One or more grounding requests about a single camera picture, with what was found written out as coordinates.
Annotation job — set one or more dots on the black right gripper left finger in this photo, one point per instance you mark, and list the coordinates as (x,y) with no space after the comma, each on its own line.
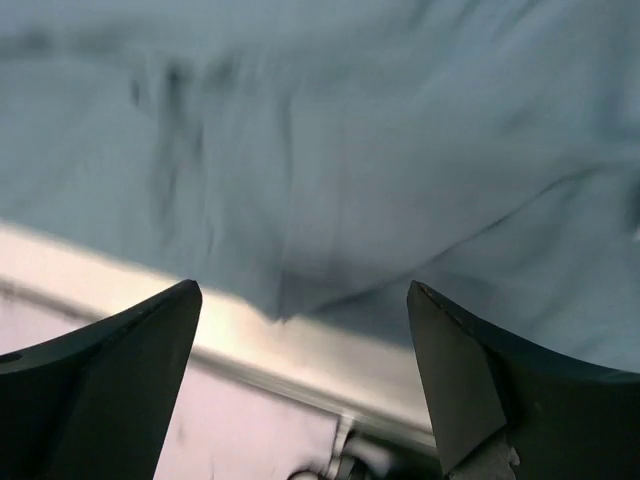
(96,403)

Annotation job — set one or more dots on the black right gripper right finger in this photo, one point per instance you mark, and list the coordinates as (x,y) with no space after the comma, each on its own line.
(502,407)

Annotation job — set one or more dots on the grey-blue t shirt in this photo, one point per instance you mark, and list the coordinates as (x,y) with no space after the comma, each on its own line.
(314,157)

